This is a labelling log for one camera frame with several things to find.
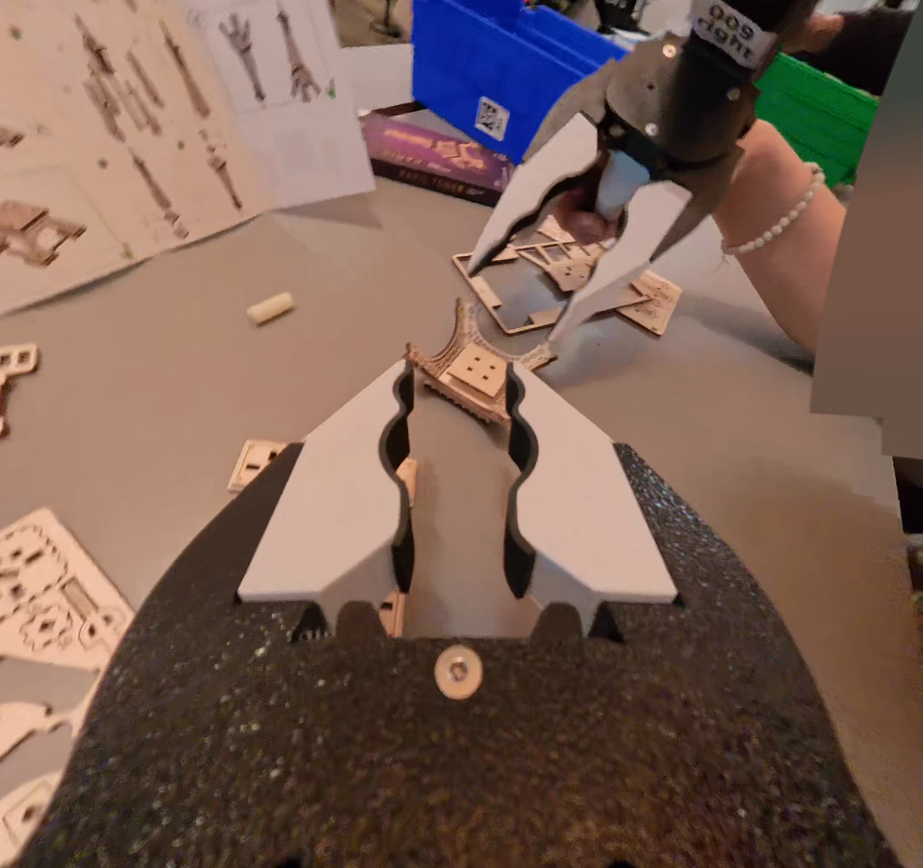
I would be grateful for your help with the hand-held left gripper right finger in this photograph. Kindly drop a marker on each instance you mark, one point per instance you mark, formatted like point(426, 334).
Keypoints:
point(591, 522)

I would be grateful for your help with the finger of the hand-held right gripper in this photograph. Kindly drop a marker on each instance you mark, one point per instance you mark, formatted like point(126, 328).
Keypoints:
point(634, 240)
point(541, 175)

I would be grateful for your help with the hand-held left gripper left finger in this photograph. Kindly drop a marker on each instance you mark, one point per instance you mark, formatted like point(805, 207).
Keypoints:
point(332, 514)

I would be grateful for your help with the wooden tower base model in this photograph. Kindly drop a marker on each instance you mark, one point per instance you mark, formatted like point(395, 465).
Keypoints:
point(472, 370)

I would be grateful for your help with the grey desk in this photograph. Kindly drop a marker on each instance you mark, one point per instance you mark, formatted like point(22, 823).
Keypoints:
point(216, 392)

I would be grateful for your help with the person's right hand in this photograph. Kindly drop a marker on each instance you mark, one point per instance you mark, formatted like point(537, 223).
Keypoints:
point(771, 175)

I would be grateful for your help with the plywood sheet with tower parts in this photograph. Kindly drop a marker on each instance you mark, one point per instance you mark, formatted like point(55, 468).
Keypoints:
point(570, 273)

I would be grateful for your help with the purple puzzle box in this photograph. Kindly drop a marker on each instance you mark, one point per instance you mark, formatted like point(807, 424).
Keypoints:
point(432, 154)

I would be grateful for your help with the blue plastic bin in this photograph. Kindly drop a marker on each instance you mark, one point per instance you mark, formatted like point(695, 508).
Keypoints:
point(490, 60)

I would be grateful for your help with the stack of green bins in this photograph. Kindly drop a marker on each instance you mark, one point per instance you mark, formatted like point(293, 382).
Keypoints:
point(807, 110)

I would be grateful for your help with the cream wax stick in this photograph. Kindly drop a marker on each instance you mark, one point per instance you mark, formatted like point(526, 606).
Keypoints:
point(270, 307)

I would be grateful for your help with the laser-cut plywood parts sheet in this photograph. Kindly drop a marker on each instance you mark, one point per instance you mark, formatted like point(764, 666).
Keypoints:
point(43, 594)

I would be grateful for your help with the folded assembly instruction booklet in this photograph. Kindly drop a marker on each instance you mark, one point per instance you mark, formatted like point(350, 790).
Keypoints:
point(144, 89)

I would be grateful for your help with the wooden diamond-hole frame piece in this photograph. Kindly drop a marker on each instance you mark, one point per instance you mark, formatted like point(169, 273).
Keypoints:
point(18, 357)

